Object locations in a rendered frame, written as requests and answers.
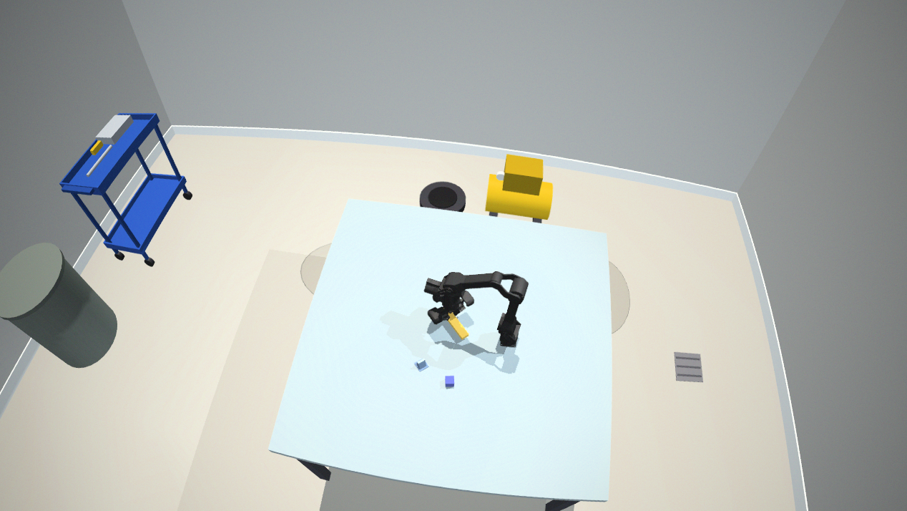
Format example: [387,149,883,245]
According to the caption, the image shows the yellow bar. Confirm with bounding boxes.
[448,312,469,340]

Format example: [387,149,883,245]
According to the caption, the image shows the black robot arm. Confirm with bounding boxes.
[423,271,529,347]

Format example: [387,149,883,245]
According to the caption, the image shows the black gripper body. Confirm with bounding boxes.
[427,291,475,324]

